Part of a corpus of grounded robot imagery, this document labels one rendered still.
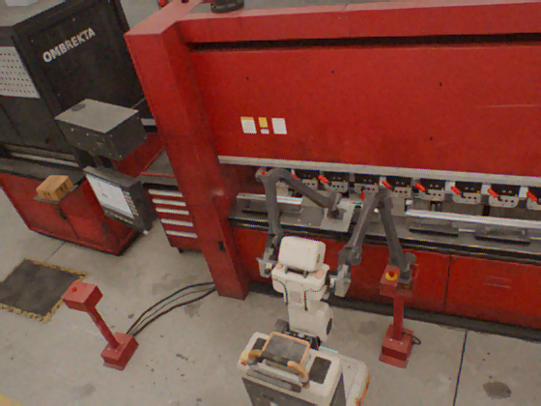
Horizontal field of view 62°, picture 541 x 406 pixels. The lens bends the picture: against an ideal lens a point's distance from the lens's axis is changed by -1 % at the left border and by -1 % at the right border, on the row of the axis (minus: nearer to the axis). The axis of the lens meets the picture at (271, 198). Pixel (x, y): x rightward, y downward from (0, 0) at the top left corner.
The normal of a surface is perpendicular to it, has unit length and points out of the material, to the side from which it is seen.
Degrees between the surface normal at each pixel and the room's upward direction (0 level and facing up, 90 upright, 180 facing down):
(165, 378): 0
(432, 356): 0
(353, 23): 90
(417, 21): 90
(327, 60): 90
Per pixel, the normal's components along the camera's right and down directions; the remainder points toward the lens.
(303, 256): -0.42, -0.06
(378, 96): -0.33, 0.64
